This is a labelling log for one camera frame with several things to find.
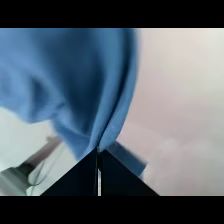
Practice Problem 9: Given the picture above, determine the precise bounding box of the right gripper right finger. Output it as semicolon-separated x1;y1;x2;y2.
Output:
100;148;160;197

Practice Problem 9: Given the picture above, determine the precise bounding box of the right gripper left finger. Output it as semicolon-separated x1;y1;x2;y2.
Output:
41;147;99;197

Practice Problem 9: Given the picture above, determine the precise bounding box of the blue shirt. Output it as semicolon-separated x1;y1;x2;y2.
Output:
0;28;149;178

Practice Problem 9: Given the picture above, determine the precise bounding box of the silver frame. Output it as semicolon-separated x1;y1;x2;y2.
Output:
0;134;64;197

